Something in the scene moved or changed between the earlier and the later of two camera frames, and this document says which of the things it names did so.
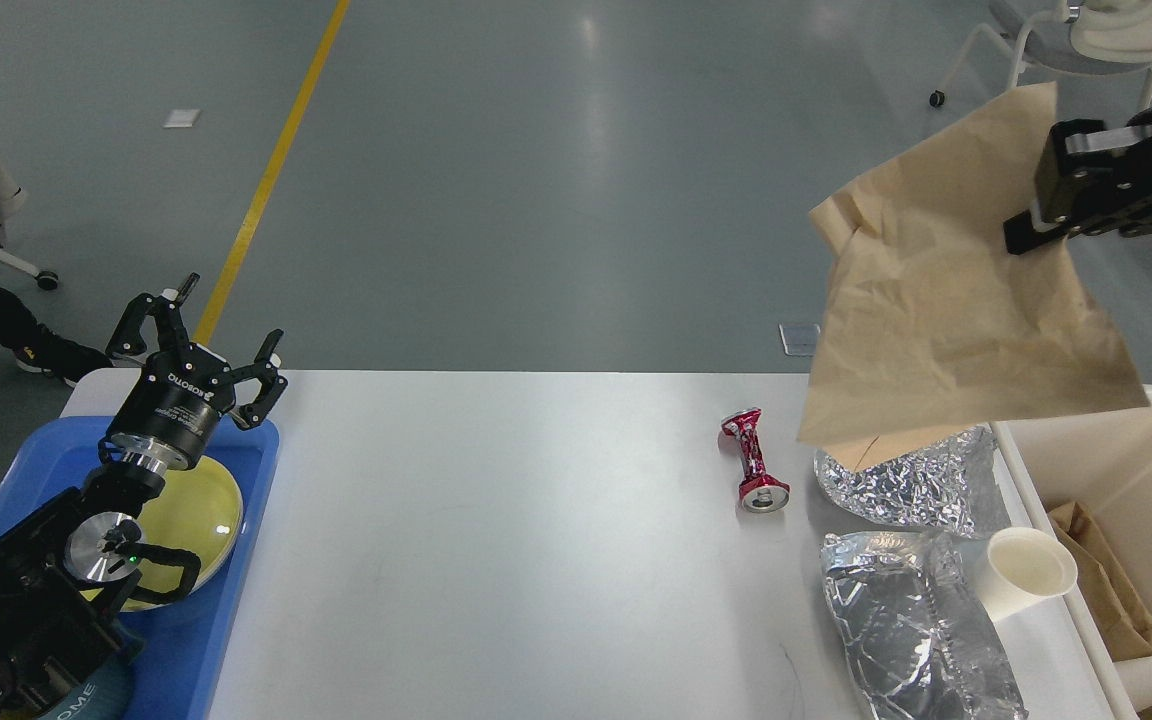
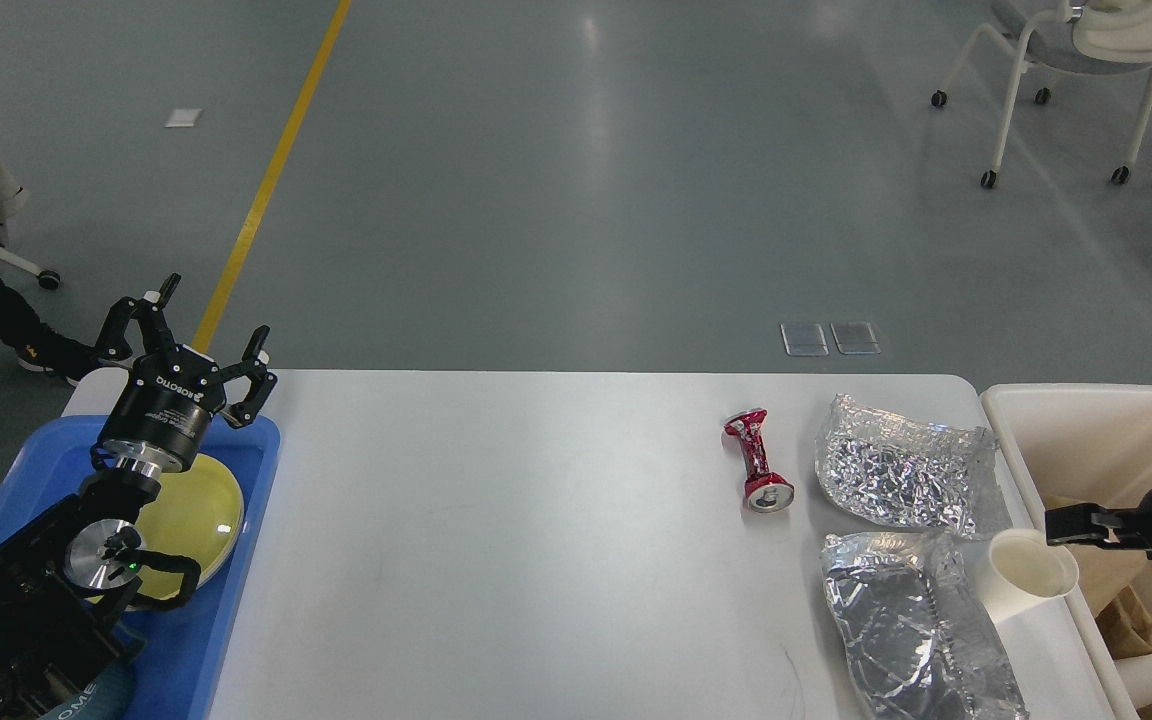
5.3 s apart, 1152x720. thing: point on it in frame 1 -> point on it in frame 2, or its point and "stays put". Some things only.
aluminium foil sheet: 912,612 stays put
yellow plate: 199,510 stays put
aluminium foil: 949,485 stays put
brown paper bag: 923,324 -> 1104,570
